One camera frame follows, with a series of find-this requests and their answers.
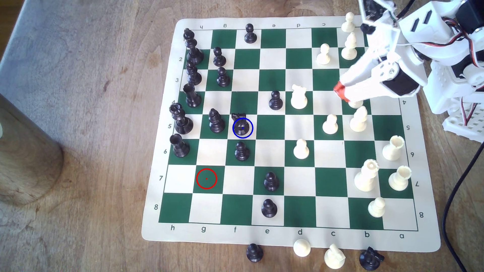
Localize black bishop row two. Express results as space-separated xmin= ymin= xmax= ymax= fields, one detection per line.
xmin=183 ymin=28 xmax=205 ymax=65

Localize black power cable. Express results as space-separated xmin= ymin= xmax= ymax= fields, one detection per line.
xmin=440 ymin=140 xmax=484 ymax=272

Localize white queen chess piece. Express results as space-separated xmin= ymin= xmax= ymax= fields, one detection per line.
xmin=354 ymin=159 xmax=380 ymax=192

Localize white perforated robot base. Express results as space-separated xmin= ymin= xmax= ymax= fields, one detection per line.
xmin=442 ymin=100 xmax=484 ymax=143

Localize white bishop chess piece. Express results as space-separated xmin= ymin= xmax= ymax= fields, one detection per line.
xmin=341 ymin=32 xmax=358 ymax=61
xmin=350 ymin=106 xmax=368 ymax=133
xmin=324 ymin=244 xmax=346 ymax=270

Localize black pawn chess piece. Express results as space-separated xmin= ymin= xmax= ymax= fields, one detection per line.
xmin=261 ymin=199 xmax=278 ymax=218
xmin=234 ymin=141 xmax=250 ymax=161
xmin=263 ymin=172 xmax=280 ymax=192
xmin=213 ymin=47 xmax=227 ymax=67
xmin=244 ymin=23 xmax=258 ymax=44
xmin=269 ymin=91 xmax=284 ymax=111
xmin=246 ymin=244 xmax=264 ymax=263
xmin=217 ymin=67 xmax=231 ymax=87

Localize black rook chess piece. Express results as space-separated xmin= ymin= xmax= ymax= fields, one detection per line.
xmin=169 ymin=134 xmax=190 ymax=158
xmin=183 ymin=83 xmax=202 ymax=108

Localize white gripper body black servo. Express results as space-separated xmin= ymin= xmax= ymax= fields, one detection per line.
xmin=374 ymin=48 xmax=429 ymax=97

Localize red and black servo wires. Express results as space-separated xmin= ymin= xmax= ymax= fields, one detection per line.
xmin=440 ymin=15 xmax=484 ymax=126

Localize black bishop chess piece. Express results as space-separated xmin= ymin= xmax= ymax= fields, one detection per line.
xmin=208 ymin=108 xmax=226 ymax=133
xmin=185 ymin=61 xmax=203 ymax=86

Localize white rook chess piece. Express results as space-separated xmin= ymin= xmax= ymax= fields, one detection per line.
xmin=388 ymin=165 xmax=412 ymax=192
xmin=382 ymin=135 xmax=405 ymax=161

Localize green and cream chess mat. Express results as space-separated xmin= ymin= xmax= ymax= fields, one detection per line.
xmin=141 ymin=14 xmax=442 ymax=253

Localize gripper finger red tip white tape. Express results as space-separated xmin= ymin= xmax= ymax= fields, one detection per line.
xmin=334 ymin=51 xmax=386 ymax=93
xmin=340 ymin=77 xmax=387 ymax=103

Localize brown cylindrical post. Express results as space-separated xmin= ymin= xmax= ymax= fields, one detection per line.
xmin=0 ymin=92 xmax=64 ymax=206

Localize white knight chess piece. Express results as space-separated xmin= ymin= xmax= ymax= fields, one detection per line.
xmin=290 ymin=84 xmax=308 ymax=110

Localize black knight chess piece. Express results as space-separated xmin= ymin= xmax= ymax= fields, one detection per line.
xmin=359 ymin=247 xmax=385 ymax=271
xmin=231 ymin=113 xmax=253 ymax=139

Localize black queen chess piece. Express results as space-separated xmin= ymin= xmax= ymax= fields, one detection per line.
xmin=169 ymin=103 xmax=194 ymax=135

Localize black camera on white mount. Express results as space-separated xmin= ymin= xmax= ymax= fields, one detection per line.
xmin=358 ymin=0 xmax=397 ymax=35

